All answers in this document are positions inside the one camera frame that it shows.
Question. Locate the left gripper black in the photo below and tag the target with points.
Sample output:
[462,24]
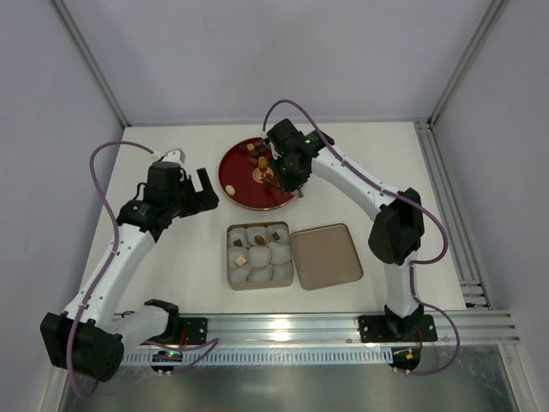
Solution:
[194,199]

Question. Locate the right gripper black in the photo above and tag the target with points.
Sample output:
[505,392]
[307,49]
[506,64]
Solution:
[287,179]

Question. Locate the white square chocolate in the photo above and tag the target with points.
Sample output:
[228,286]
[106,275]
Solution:
[239,261]

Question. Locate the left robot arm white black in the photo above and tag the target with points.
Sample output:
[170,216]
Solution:
[85,338]

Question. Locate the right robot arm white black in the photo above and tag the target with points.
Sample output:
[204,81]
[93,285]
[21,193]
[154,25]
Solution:
[398,225]

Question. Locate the white oval chocolate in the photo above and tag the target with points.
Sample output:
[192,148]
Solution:
[230,190]

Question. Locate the tan barrel chocolate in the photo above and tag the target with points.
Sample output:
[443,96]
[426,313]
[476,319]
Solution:
[262,163]

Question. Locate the round red tray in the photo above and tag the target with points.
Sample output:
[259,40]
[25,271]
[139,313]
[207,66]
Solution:
[239,168]

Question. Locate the white paper cup top left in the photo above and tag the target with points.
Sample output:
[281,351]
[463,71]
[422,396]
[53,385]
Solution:
[237,233]

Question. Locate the white paper cup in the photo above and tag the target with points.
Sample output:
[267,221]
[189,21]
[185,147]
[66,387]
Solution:
[282,231]
[239,274]
[263,274]
[237,233]
[259,256]
[233,253]
[282,272]
[280,253]
[254,231]

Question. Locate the white paper cup top middle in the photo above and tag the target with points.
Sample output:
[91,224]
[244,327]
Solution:
[254,231]

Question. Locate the white paper cup top right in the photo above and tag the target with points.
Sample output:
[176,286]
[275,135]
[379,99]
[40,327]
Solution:
[282,231]

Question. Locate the white paper cup middle left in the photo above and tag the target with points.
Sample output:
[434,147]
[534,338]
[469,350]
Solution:
[233,253]

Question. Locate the white paper cup middle right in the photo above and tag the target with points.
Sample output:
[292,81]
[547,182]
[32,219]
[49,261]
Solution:
[280,253]

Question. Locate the white paper cup centre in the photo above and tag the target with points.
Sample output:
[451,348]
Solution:
[259,256]

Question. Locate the gold tin lid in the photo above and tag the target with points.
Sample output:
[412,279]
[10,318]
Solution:
[325,257]

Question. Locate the white paper cup bottom left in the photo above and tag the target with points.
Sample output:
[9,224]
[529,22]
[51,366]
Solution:
[239,274]

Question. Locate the white paper cup bottom middle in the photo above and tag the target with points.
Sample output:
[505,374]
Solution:
[263,274]

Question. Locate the white paper cup bottom right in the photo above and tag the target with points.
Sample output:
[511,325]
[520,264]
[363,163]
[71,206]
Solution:
[282,272]

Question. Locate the gold square tin box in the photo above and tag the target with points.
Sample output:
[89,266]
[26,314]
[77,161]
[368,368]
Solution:
[261,285]

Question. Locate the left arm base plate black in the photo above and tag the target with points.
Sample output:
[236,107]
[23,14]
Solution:
[192,331]

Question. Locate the perforated cable duct strip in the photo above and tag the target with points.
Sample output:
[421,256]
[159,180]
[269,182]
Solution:
[228,357]

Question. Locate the left round mount black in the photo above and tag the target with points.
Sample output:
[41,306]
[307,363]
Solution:
[164,362]

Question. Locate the round mount black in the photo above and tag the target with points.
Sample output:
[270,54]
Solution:
[405,360]
[164,362]

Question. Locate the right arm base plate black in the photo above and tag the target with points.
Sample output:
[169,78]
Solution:
[378,329]

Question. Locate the aluminium frame post left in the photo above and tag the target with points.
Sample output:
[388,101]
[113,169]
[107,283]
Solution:
[76,37]

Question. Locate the aluminium frame post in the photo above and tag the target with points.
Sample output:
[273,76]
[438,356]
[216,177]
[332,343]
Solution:
[465,62]
[76,37]

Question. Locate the aluminium rail right side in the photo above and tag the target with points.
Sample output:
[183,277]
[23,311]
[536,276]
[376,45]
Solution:
[466,262]

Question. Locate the aluminium rail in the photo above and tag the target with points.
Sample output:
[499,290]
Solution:
[466,262]
[475,327]

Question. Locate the right round mount black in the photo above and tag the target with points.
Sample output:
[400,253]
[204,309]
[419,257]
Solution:
[405,360]

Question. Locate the aluminium frame post right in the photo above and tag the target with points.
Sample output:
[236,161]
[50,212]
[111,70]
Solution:
[465,62]

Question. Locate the aluminium rail front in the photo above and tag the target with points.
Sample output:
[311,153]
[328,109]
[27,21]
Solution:
[475,327]

